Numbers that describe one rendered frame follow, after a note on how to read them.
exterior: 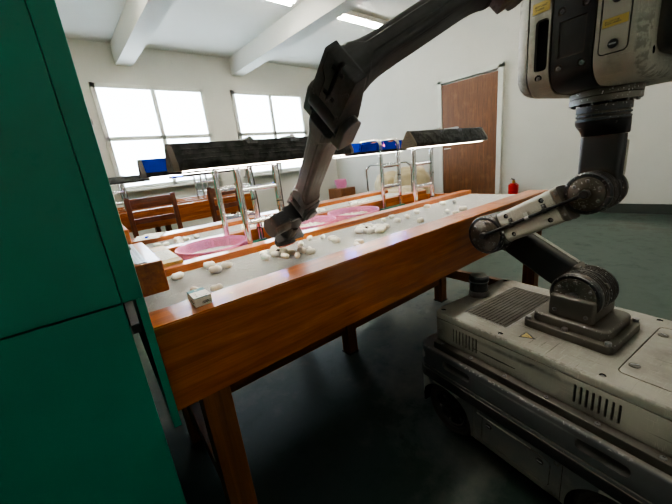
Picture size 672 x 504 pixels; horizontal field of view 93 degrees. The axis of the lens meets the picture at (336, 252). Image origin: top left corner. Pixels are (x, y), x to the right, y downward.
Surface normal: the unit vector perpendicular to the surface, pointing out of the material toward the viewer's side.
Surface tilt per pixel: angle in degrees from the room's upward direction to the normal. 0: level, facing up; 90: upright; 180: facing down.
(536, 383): 84
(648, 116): 90
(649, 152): 90
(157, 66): 90
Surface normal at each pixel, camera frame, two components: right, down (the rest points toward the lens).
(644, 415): -0.84, 0.23
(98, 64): 0.66, 0.14
